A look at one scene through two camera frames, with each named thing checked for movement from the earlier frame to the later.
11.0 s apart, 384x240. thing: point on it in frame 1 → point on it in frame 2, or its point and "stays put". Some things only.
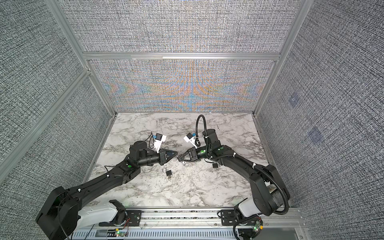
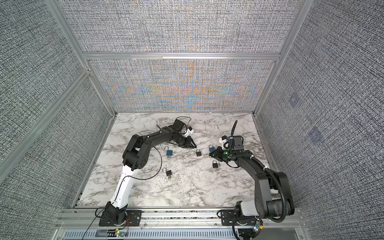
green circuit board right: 256,228 stays put
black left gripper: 163,155 → 188,142
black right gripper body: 202,152 → 223,155
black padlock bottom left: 168,173 stays put
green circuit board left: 121,234 stays put
